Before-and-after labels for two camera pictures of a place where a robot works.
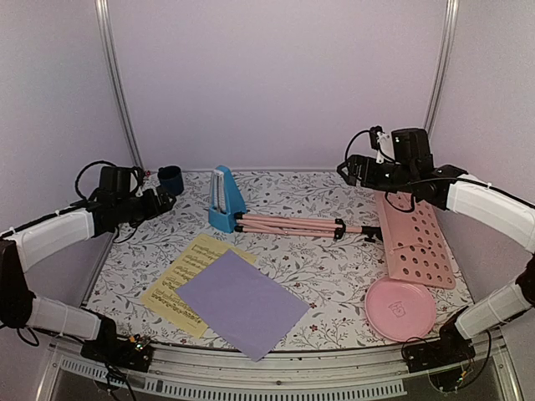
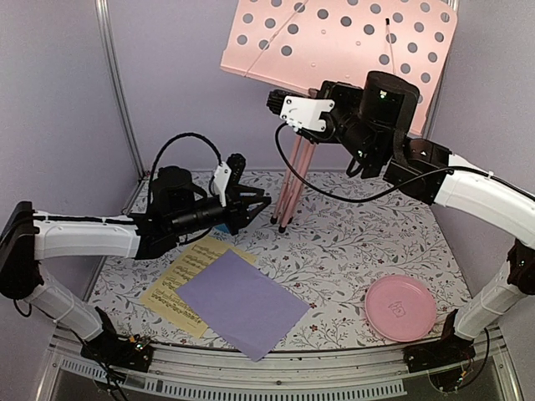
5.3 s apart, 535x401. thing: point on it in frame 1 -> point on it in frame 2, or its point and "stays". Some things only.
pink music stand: x=415 y=233 -> x=305 y=43
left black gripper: x=155 y=209 -> x=238 y=205
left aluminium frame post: x=109 y=48 stays
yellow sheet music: x=164 y=297 stays
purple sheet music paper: x=248 y=309 stays
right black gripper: x=355 y=162 -> x=352 y=91
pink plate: x=399 y=310 stays
